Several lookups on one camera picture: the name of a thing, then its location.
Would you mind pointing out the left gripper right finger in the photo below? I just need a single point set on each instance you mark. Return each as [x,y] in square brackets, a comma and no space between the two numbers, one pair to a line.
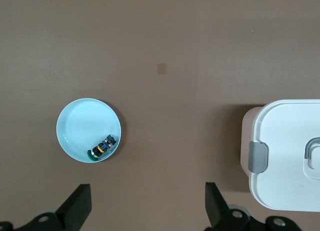
[215,206]

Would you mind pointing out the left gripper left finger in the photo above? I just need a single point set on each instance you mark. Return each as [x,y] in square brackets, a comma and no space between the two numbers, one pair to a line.
[77,206]

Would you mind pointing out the white lunch box grey clasps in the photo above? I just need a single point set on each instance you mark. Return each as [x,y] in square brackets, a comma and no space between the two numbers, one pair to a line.
[282,131]

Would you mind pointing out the small black blue cylinder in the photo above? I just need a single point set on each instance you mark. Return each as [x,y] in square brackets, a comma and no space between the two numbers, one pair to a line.
[101,149]

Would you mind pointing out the light blue round plate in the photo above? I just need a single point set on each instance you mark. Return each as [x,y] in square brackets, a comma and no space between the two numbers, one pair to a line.
[82,126]

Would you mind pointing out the small tan square sticker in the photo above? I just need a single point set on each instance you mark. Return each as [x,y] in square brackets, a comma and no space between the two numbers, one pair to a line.
[162,69]

